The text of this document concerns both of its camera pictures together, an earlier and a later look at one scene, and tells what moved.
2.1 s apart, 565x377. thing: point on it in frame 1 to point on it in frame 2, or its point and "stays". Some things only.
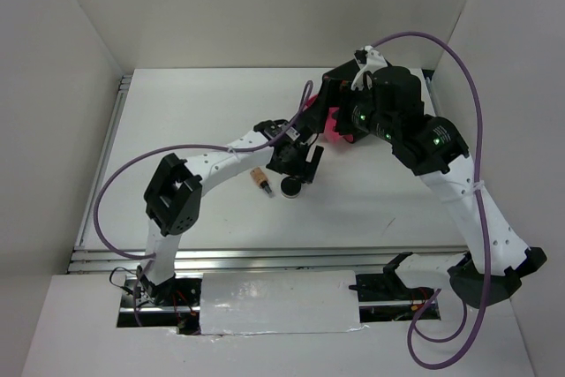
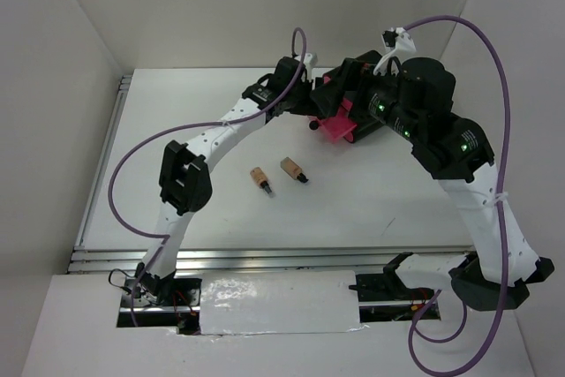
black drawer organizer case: x=340 y=79 stays
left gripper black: x=305 y=169 to x=309 y=109
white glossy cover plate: x=237 y=303 stays
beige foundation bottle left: x=261 y=179 stays
